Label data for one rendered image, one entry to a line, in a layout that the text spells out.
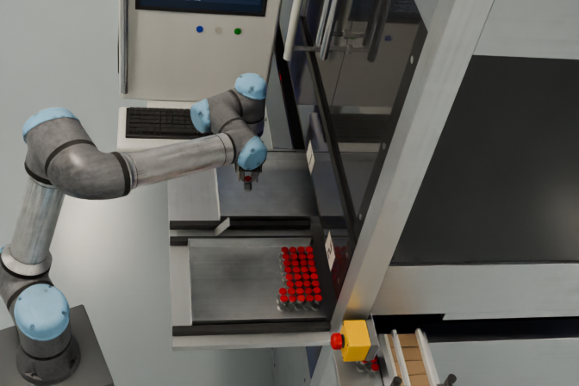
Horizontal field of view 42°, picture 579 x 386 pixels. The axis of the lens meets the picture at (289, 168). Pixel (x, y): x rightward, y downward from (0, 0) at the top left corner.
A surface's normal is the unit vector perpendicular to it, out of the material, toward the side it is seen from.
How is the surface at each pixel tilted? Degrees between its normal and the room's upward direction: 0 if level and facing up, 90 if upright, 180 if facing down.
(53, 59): 0
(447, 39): 90
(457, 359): 90
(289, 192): 0
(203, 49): 90
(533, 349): 90
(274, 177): 0
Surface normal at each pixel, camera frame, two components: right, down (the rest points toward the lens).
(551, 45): 0.13, 0.72
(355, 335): 0.15, -0.69
